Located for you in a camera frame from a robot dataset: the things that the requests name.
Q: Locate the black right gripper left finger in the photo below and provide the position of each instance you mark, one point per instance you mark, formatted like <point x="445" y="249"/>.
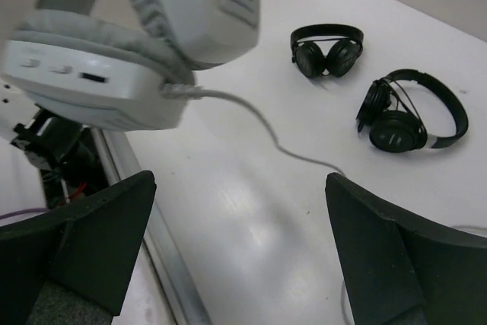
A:
<point x="73" y="265"/>

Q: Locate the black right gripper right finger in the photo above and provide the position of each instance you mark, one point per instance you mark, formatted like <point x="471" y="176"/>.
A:
<point x="401" y="268"/>

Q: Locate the white over-ear headphones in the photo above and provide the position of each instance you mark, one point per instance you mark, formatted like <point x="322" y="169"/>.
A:
<point x="124" y="65"/>

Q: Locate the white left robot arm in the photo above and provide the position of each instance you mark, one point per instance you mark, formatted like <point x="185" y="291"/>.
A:
<point x="57" y="147"/>

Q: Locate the black headphones with silver band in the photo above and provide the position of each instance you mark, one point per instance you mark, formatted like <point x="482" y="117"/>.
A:
<point x="395" y="126"/>

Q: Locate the black headphones with thin band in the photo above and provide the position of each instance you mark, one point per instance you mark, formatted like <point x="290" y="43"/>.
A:
<point x="326" y="49"/>

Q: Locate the aluminium front rail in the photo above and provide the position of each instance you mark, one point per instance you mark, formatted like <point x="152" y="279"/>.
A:
<point x="169" y="270"/>

